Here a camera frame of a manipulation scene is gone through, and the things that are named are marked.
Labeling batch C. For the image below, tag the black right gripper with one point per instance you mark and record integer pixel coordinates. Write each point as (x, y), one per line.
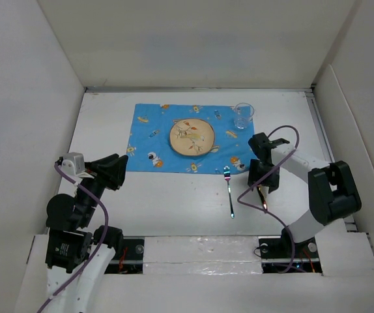
(272, 181)

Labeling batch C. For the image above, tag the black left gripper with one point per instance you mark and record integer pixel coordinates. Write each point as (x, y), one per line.
(109, 170)

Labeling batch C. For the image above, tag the iridescent fork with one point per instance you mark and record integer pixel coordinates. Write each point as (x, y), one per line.
(227, 177)

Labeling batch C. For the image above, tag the blue space-print cloth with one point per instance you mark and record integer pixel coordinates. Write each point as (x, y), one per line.
(149, 149)

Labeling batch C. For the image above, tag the iridescent knife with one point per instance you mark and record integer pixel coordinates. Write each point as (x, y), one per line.
(262, 197)

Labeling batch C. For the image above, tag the clear plastic cup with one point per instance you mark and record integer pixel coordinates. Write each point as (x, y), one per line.
(243, 115)

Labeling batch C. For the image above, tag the beige bird-pattern plate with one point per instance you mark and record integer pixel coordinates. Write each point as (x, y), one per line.
(191, 137)

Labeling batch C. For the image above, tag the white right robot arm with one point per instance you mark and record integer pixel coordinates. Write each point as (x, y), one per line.
(332, 192)

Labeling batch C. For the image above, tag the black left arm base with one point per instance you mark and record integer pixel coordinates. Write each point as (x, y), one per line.
(129, 260)

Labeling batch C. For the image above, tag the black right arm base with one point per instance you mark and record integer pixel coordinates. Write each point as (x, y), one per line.
(278, 255)

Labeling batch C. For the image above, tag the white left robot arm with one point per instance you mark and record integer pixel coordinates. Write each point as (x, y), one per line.
(81, 243)

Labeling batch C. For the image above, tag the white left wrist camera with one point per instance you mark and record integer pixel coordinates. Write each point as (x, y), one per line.
(73, 165)

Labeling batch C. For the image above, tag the aluminium rail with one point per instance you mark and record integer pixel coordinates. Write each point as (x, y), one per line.
(328, 154)

